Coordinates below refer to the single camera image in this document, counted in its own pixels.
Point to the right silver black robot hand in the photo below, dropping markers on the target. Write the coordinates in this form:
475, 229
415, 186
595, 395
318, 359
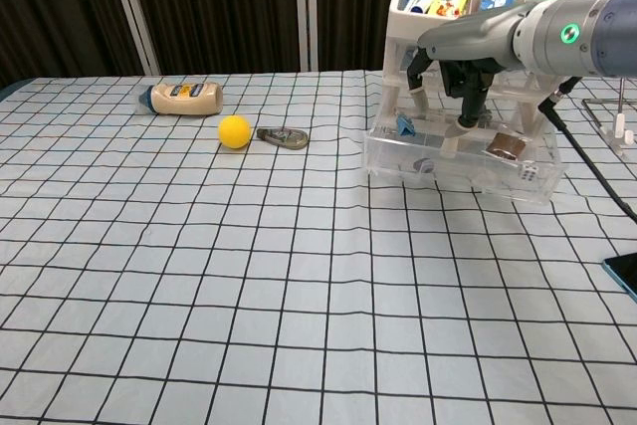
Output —
473, 39

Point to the clear plastic drawer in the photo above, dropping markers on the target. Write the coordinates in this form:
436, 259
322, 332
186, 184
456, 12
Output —
473, 176

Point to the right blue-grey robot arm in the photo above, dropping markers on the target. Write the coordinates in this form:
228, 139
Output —
572, 32

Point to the white plastic drawer organizer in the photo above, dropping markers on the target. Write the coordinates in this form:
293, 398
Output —
400, 22

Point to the blue binder clip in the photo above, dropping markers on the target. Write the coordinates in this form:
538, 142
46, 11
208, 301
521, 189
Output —
405, 126

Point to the brown small packet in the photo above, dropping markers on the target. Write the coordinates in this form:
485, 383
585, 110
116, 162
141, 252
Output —
505, 146

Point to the white die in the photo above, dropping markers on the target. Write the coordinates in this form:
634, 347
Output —
528, 172

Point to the yellow ball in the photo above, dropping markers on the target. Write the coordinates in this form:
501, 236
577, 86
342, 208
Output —
234, 132

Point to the black smartphone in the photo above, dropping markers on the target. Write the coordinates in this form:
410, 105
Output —
624, 276

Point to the mayonnaise squeeze bottle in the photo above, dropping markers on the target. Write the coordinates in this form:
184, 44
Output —
186, 99

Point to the white black checkered tablecloth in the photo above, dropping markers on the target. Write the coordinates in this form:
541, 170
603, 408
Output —
249, 271

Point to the black folding screen white frame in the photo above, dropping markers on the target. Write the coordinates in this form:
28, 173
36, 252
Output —
224, 7

